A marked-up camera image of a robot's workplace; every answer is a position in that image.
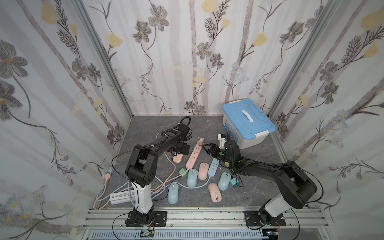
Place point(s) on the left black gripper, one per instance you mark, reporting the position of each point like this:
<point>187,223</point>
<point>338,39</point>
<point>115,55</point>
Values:
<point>182,147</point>

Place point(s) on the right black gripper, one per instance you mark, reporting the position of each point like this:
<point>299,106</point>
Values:
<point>218,150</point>

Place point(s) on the pink charger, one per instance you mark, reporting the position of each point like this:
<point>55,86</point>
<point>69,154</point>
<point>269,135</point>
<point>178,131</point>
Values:
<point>200,139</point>

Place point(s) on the blue power strip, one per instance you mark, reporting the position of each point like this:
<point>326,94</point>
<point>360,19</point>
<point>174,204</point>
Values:
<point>213,167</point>

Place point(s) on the pink power strip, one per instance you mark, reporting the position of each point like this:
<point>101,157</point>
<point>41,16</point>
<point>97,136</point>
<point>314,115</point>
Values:
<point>194,155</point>

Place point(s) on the pink mouse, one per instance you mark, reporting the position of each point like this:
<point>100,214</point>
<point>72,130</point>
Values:
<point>203,171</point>
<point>215,193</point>
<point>177,158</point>

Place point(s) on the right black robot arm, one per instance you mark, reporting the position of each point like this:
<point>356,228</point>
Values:
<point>296,188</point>

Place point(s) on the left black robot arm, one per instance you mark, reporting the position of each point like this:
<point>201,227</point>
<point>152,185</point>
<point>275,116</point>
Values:
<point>142,167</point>

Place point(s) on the blue mouse right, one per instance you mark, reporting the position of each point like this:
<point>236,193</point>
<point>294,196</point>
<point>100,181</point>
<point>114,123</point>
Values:
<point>224,181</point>

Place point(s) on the blue mouse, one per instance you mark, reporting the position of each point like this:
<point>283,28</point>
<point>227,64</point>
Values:
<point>173,194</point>
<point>192,178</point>
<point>224,181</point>

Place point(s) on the blue mouse middle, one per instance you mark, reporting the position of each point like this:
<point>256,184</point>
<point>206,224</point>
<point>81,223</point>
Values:
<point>192,178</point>

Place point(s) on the pink mouse front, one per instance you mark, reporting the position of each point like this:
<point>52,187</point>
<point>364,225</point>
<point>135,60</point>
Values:
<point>215,193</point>

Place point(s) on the blue mouse front left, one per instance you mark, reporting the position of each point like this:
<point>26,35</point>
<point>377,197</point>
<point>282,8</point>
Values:
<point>173,194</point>

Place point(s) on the blue lid storage box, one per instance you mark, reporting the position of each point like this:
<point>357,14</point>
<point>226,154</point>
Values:
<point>246,123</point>

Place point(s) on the light green loose charger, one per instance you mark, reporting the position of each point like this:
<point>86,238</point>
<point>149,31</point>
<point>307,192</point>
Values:
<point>183,172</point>

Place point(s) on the white power strip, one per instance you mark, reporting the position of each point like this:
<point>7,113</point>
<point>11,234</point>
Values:
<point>122,197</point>

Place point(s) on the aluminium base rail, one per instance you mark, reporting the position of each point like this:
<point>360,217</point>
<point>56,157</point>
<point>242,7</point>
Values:
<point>207,223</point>

